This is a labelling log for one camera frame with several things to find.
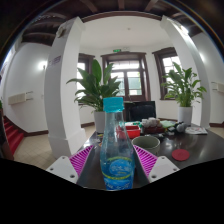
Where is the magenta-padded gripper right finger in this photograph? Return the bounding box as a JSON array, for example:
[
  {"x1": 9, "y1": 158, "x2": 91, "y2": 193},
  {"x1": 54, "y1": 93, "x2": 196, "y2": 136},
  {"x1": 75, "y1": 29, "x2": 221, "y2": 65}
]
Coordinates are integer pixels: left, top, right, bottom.
[{"x1": 133, "y1": 144, "x2": 181, "y2": 184}]

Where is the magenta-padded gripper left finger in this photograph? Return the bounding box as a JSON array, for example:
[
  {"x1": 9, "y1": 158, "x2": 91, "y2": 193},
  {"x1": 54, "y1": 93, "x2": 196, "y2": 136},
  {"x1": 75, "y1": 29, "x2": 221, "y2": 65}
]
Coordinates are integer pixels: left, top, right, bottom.
[{"x1": 45, "y1": 144, "x2": 97, "y2": 185}]

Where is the clear bottle with teal cap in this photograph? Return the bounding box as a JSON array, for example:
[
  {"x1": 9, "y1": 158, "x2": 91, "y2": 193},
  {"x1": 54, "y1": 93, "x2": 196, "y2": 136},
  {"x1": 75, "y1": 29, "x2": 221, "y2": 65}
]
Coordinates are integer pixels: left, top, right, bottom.
[{"x1": 99, "y1": 96, "x2": 136, "y2": 192}]

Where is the brown tray with tea things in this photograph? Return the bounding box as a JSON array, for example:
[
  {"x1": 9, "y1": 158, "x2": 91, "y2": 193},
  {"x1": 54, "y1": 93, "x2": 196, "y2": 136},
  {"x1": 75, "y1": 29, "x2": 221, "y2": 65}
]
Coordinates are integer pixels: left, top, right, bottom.
[{"x1": 140, "y1": 117, "x2": 165, "y2": 134}]

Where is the flat round red coaster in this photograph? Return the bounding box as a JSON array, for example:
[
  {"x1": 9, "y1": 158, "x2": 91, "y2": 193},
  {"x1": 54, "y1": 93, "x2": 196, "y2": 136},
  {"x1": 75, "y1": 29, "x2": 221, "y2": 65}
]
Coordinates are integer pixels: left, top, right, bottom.
[{"x1": 171, "y1": 148, "x2": 191, "y2": 162}]

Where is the green packet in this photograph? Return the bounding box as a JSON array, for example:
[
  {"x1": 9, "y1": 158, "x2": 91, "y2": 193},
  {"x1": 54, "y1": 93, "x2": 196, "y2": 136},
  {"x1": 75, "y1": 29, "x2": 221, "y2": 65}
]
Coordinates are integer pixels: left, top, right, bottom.
[{"x1": 159, "y1": 119, "x2": 176, "y2": 129}]

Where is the black chair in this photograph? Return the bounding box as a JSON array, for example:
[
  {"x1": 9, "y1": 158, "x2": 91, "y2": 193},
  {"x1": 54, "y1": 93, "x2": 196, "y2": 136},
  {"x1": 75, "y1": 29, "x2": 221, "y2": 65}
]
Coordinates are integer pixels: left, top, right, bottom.
[{"x1": 128, "y1": 100, "x2": 157, "y2": 123}]

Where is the white printed magazine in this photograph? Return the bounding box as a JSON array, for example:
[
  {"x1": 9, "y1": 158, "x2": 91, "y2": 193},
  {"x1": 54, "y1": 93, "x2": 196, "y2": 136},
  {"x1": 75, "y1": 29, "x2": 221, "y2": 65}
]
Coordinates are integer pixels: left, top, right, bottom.
[{"x1": 184, "y1": 125, "x2": 209, "y2": 136}]

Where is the red carpeted staircase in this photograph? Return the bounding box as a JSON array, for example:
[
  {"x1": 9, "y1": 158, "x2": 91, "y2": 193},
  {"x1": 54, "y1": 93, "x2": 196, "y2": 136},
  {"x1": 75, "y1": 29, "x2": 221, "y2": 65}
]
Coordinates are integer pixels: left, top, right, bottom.
[{"x1": 1, "y1": 114, "x2": 25, "y2": 156}]

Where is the broad-leaf plant in white pot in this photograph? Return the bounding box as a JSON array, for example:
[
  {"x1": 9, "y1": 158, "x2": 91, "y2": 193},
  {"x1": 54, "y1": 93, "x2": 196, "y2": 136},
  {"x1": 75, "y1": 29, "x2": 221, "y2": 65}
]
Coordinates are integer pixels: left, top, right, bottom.
[
  {"x1": 65, "y1": 59, "x2": 123, "y2": 134},
  {"x1": 160, "y1": 61, "x2": 208, "y2": 127}
]

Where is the dark wooden double door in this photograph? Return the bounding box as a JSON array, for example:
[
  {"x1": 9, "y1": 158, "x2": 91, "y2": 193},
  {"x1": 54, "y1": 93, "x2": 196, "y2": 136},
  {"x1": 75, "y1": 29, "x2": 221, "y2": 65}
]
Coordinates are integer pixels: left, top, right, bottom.
[{"x1": 100, "y1": 51, "x2": 152, "y2": 103}]

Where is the dark-framed window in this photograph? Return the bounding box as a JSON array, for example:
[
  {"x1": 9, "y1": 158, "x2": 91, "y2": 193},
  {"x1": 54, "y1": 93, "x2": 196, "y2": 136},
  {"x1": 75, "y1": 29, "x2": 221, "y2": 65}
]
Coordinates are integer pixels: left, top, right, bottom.
[
  {"x1": 152, "y1": 46, "x2": 183, "y2": 101},
  {"x1": 77, "y1": 53, "x2": 96, "y2": 91}
]

